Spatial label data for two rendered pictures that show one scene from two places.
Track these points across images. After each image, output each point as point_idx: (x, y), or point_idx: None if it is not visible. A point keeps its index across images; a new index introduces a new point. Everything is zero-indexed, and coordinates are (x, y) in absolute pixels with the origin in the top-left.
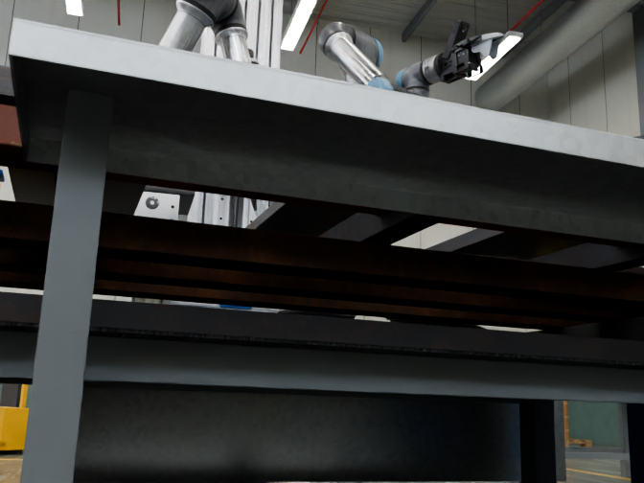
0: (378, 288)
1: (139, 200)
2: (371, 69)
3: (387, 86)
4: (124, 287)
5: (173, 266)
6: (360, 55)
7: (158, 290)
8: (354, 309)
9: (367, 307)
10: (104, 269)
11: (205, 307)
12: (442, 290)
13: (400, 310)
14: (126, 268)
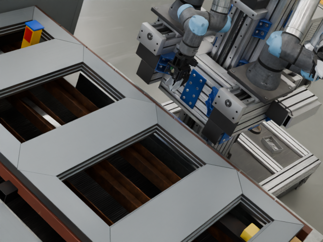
0: (97, 180)
1: (38, 85)
2: (291, 23)
3: (275, 48)
4: (58, 99)
5: (33, 120)
6: (304, 3)
7: (68, 108)
8: (136, 168)
9: (142, 172)
10: (15, 107)
11: (174, 93)
12: (123, 201)
13: (155, 185)
14: (21, 111)
